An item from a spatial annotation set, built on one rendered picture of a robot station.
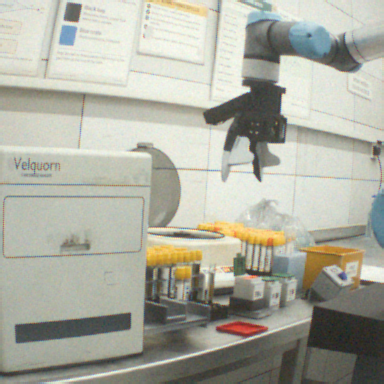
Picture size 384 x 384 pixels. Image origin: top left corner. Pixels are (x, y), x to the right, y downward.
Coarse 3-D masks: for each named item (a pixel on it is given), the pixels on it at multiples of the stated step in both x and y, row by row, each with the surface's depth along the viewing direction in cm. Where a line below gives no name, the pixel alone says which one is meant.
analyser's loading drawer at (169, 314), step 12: (168, 300) 109; (180, 300) 114; (156, 312) 104; (168, 312) 109; (180, 312) 107; (192, 312) 112; (204, 312) 111; (144, 324) 102; (156, 324) 102; (168, 324) 103; (180, 324) 105; (192, 324) 108; (204, 324) 111
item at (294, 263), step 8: (280, 256) 147; (288, 256) 147; (296, 256) 149; (304, 256) 153; (280, 264) 147; (288, 264) 146; (296, 264) 150; (304, 264) 154; (272, 272) 148; (280, 272) 147; (288, 272) 147; (296, 272) 151; (296, 288) 152; (296, 296) 149
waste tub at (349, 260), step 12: (312, 252) 159; (324, 252) 157; (336, 252) 169; (348, 252) 166; (360, 252) 161; (312, 264) 159; (324, 264) 157; (336, 264) 154; (348, 264) 156; (360, 264) 162; (312, 276) 159; (360, 276) 163
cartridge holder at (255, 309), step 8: (232, 296) 132; (232, 304) 131; (240, 304) 130; (248, 304) 129; (256, 304) 129; (264, 304) 132; (232, 312) 130; (240, 312) 129; (248, 312) 128; (256, 312) 127; (264, 312) 129
